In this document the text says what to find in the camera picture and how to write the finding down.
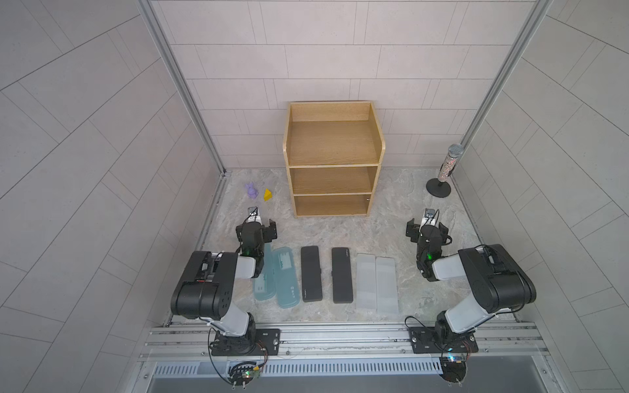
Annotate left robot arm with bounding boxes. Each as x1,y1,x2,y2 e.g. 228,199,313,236
170,219,277,355

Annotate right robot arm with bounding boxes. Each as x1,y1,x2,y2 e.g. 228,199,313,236
406,220,537,351

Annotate teal pencil case outer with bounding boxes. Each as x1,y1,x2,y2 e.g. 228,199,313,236
253,243,276,301

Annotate teal pencil case inner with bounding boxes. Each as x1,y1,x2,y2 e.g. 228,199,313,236
272,247,301,309

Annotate teal pencil case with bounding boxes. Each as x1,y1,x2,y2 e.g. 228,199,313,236
253,243,276,301
272,247,301,309

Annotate left circuit board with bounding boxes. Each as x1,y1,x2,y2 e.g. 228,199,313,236
228,361,261,389

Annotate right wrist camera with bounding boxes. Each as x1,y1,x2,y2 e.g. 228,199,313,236
421,208,440,227

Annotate purple rabbit toy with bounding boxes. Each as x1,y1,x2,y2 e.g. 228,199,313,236
245,183,259,200

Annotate aluminium rail frame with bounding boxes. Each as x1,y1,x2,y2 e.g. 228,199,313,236
121,321,568,392

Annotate wooden three-tier shelf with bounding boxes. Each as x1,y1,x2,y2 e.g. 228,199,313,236
283,101,386,217

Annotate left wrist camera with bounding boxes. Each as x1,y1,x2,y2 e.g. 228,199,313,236
246,206,261,223

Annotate black pencil case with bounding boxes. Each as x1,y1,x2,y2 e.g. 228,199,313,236
331,247,354,304
301,246,323,302

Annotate circuit board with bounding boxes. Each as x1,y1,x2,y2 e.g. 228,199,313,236
228,361,261,389
440,358,467,385

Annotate right circuit board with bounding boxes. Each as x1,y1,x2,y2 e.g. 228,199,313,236
440,358,467,385

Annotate glitter microphone on stand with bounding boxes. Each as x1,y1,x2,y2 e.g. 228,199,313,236
426,144,465,198

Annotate translucent white case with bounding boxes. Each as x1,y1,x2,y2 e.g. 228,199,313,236
356,254,377,311
375,257,399,314

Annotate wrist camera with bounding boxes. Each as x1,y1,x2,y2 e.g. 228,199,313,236
246,206,261,223
421,208,440,227

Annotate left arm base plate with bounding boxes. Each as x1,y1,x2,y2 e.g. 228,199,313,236
210,329,281,357

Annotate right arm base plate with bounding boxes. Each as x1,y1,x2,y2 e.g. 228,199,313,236
409,327,479,357

